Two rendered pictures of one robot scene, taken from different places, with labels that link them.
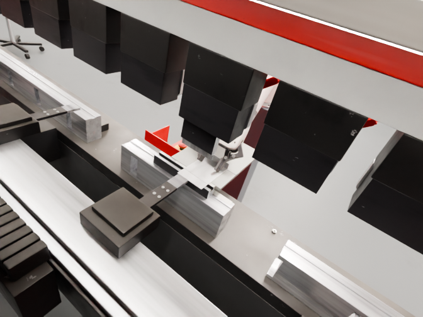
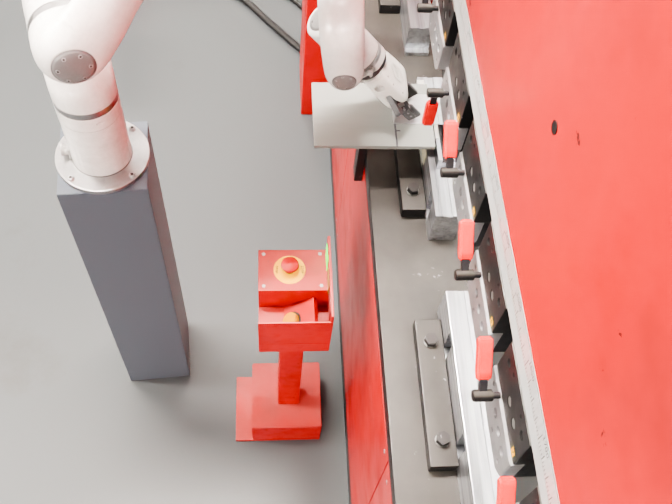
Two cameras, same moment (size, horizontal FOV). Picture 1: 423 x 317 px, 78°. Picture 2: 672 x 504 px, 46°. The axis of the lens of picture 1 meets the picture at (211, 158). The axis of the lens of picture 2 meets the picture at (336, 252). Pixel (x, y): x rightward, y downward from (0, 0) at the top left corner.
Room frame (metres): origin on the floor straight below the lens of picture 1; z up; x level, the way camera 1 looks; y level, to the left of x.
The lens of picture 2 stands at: (1.40, 0.90, 2.33)
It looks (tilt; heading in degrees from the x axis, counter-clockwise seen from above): 59 degrees down; 234
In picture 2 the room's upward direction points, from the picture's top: 8 degrees clockwise
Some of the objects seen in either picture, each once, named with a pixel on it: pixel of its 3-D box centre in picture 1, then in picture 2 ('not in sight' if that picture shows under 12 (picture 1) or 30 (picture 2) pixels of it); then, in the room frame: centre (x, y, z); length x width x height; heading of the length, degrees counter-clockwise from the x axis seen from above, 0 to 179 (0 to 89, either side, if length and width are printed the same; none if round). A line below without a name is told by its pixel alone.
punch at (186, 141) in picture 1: (199, 136); not in sight; (0.55, 0.04, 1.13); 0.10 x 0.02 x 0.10; 64
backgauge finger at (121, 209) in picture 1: (147, 199); not in sight; (0.41, 0.12, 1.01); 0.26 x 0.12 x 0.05; 154
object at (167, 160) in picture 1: (182, 173); (439, 128); (0.57, 0.07, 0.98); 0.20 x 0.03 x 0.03; 64
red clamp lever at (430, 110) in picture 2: not in sight; (434, 107); (0.68, 0.15, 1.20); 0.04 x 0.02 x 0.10; 154
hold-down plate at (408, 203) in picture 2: not in sight; (407, 159); (0.62, 0.05, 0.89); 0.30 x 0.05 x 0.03; 64
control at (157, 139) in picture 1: (172, 150); (294, 294); (0.98, 0.19, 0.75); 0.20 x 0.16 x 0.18; 64
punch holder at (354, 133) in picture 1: (306, 133); not in sight; (0.46, -0.16, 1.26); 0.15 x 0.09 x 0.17; 64
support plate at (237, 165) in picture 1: (219, 155); (372, 115); (0.69, -0.02, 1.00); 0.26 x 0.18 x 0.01; 154
